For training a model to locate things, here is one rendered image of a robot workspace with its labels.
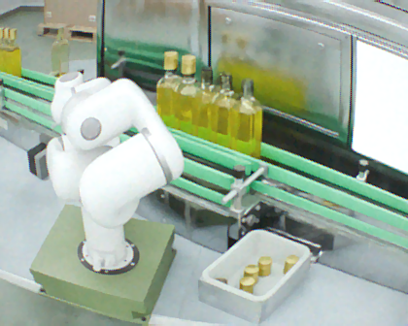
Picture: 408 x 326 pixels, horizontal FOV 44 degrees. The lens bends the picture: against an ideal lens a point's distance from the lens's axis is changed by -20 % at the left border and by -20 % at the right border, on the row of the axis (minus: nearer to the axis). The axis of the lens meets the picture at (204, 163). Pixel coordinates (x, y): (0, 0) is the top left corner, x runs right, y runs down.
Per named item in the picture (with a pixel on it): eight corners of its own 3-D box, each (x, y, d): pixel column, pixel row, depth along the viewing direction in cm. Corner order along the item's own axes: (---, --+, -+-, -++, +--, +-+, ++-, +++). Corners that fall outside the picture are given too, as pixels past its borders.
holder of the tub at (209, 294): (317, 263, 141) (323, 241, 137) (257, 325, 123) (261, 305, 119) (263, 244, 150) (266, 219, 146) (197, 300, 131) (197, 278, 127)
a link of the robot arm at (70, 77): (90, 89, 114) (51, 105, 112) (96, 133, 120) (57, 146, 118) (81, 64, 126) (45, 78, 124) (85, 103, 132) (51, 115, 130)
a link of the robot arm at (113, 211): (158, 187, 104) (187, 220, 91) (93, 222, 102) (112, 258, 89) (126, 117, 98) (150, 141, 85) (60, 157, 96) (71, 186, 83)
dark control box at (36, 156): (57, 171, 179) (54, 147, 175) (42, 181, 174) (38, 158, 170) (44, 163, 184) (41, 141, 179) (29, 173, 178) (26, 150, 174)
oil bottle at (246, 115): (260, 175, 154) (263, 97, 143) (249, 184, 150) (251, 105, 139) (241, 168, 157) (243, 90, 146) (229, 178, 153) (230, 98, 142)
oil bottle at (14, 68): (22, 87, 210) (20, 27, 195) (13, 92, 206) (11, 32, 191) (16, 84, 213) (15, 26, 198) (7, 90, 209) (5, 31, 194)
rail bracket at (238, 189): (268, 195, 145) (271, 148, 139) (226, 230, 134) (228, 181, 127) (257, 191, 147) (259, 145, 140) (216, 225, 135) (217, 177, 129)
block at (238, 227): (261, 222, 148) (264, 199, 144) (240, 242, 141) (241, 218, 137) (250, 217, 149) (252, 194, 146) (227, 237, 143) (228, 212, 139)
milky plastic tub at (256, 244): (308, 274, 138) (314, 248, 133) (258, 324, 122) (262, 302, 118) (252, 253, 146) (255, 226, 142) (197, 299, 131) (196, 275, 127)
